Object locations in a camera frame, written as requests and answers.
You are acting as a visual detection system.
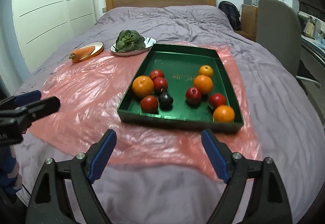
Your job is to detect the small yellow orange back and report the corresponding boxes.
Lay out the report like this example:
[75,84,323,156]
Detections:
[208,93,226,109]

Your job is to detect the big red apple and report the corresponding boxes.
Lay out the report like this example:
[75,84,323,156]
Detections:
[186,87,202,105]

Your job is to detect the large textured orange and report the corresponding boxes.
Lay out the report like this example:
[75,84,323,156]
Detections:
[193,75,214,95]

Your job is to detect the blue gloved left hand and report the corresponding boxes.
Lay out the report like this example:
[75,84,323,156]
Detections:
[0,145,22,195]

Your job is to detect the pink plastic sheet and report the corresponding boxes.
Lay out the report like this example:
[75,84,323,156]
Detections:
[30,44,262,179]

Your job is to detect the orange carrot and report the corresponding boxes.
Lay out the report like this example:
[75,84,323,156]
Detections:
[68,46,95,61]

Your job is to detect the orange rimmed plate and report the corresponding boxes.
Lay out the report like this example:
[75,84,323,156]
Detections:
[69,41,104,63]

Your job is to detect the green rectangular tray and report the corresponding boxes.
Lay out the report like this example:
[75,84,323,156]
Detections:
[117,44,245,133]

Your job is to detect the white wardrobe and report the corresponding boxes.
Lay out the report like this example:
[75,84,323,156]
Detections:
[12,0,96,73]

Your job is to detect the green leafy vegetable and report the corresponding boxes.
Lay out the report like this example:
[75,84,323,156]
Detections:
[116,30,144,49]

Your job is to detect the white striped plate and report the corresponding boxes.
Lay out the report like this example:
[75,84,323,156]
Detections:
[110,37,156,56]

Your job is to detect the grey chair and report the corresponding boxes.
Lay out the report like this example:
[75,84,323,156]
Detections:
[256,0,322,88]

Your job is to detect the wooden nightstand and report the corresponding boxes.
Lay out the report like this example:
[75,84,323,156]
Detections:
[235,4,258,41]

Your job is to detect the black backpack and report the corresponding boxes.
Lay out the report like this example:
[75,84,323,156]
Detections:
[218,1,241,30]

